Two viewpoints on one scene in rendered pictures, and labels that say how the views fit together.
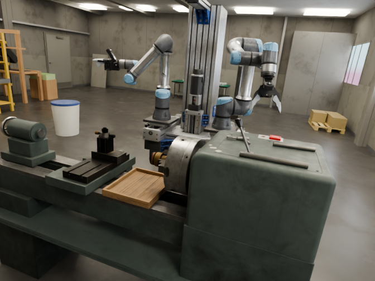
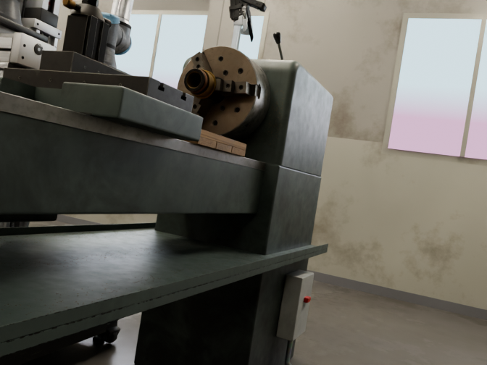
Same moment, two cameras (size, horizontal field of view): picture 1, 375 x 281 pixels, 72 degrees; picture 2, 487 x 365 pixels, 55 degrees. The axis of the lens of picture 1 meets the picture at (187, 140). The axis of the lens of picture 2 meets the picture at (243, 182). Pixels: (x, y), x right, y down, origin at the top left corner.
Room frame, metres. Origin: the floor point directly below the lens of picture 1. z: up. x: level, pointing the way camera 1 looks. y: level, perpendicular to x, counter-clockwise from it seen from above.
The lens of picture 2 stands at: (1.05, 1.63, 0.79)
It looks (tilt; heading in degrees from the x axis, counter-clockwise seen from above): 0 degrees down; 275
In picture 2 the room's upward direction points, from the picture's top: 9 degrees clockwise
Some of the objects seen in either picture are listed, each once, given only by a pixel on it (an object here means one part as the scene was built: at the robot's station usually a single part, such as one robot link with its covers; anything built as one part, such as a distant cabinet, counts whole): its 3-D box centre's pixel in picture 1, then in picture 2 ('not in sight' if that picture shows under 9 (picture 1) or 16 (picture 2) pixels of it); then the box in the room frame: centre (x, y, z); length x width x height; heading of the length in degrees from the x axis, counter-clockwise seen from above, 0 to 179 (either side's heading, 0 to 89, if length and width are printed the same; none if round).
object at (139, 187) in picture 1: (141, 185); (172, 137); (1.40, 0.26, 0.89); 0.36 x 0.30 x 0.04; 161
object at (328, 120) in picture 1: (326, 120); not in sight; (7.36, -3.99, 0.20); 1.12 x 0.79 x 0.41; 163
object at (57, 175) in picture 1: (95, 168); (72, 107); (1.56, 0.60, 0.90); 0.53 x 0.30 x 0.06; 161
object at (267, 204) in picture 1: (256, 183); (258, 119); (1.20, -0.38, 1.06); 0.59 x 0.48 x 0.39; 71
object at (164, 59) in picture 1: (164, 70); not in sight; (2.17, 0.24, 1.54); 0.15 x 0.12 x 0.55; 4
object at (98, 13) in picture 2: (105, 134); (88, 14); (1.59, 0.54, 1.14); 0.08 x 0.08 x 0.03
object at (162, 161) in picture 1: (164, 166); (235, 88); (1.26, 0.11, 1.09); 0.12 x 0.11 x 0.05; 161
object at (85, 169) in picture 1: (99, 164); (96, 90); (1.53, 0.56, 0.95); 0.43 x 0.18 x 0.04; 161
